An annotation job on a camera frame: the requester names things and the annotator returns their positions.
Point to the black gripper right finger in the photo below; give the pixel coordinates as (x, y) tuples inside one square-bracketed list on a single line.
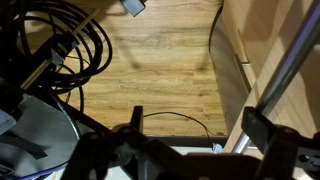
[(283, 153)]

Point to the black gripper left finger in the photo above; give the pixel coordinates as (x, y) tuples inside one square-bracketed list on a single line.
[(110, 156)]

